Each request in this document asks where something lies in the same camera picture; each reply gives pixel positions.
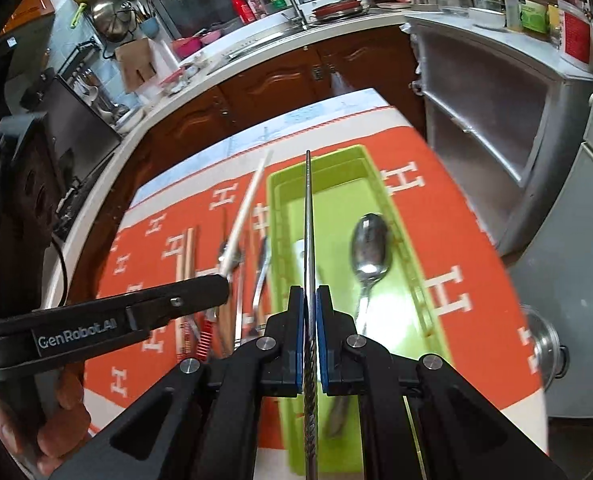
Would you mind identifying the person's left hand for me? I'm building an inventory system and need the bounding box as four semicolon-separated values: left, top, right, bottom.
35;361;93;462

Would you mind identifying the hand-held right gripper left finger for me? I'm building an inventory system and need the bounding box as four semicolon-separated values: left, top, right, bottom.
51;285;307;480

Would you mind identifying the black cable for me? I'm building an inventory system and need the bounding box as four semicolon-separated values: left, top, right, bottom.
50;237;71;307

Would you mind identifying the large steel pot lid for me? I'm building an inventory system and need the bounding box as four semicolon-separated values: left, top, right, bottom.
89;0;140;44

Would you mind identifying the pale chopstick with striped end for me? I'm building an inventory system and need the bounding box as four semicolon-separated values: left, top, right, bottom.
219;149;276;278

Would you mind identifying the chopstick with red patterned end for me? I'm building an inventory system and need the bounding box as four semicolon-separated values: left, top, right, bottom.
196;310;214;362

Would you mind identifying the red frying pan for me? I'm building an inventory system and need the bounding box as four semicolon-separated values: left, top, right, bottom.
311;0;368;22

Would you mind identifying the green label bottle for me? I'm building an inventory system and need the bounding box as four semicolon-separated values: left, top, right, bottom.
519;0;551;37

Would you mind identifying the red and white package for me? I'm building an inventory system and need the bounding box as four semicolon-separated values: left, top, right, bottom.
558;0;593;67

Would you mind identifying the grey appliance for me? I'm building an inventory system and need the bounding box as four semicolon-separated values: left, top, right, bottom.
505;140;593;418

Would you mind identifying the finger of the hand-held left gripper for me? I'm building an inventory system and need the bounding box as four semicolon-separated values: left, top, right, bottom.
124;275;230;333

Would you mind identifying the orange patterned table mat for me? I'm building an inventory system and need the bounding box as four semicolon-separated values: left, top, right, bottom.
84;110;550;480

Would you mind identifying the white cutting board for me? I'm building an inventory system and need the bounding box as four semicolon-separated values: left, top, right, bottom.
141;39;181;107

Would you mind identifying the black dish rack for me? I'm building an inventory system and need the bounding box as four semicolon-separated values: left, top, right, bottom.
55;41;103;82

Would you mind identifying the steel stove splash guard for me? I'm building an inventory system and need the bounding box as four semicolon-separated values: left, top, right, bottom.
45;76;123;171

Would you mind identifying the steel sink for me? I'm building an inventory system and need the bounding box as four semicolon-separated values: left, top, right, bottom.
224;20;322;58

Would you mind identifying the metal spoon with wavy handle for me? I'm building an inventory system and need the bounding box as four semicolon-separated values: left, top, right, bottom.
245;236;272;346

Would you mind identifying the wooden cutting board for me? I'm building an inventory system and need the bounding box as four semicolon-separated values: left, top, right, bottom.
113;36;158;94

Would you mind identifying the green plastic utensil tray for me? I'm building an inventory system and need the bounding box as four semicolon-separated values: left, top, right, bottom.
266;145;455;471

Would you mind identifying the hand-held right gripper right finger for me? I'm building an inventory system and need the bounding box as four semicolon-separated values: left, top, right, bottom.
317;285;567;480

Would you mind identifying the white bowl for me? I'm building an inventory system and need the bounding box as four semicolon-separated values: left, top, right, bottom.
468;9;508;30

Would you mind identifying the pink bowl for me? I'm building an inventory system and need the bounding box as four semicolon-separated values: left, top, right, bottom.
170;36;203;60

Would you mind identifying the wooden kitchen cabinet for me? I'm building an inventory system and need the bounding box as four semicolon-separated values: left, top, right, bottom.
141;25;427;191

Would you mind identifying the twisted metal chopstick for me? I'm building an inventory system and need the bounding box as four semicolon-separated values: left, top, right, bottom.
301;149;322;480

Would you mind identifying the white rice paddle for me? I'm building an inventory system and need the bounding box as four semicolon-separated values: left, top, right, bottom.
290;239;323;291

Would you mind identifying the clear plastic bottle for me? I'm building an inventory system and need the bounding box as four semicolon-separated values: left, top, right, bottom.
501;0;523;32

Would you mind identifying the pale blue tablecloth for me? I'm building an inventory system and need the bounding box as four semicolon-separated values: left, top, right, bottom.
126;87;392;211

